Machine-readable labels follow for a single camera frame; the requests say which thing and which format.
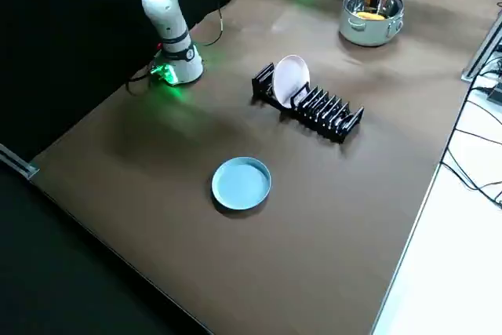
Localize steel pot pale green handles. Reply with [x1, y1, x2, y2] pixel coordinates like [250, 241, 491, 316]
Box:
[338, 0, 406, 47]

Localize light blue round plate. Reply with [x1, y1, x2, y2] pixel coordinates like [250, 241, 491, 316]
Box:
[211, 156, 273, 212]

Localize yellow corn cob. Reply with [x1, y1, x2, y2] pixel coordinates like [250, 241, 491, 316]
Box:
[356, 12, 387, 23]

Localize aluminium table edge profile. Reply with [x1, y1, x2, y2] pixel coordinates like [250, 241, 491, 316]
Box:
[0, 142, 41, 180]

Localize black looping cable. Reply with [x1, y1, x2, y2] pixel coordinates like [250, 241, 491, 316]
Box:
[438, 71, 502, 210]

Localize pale pink round plate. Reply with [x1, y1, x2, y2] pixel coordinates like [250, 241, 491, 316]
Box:
[272, 54, 311, 109]

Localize black slotted dish rack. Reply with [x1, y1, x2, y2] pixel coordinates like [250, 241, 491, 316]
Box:
[251, 60, 365, 144]

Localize aluminium frame profile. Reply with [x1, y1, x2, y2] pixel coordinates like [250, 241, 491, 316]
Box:
[461, 16, 502, 82]

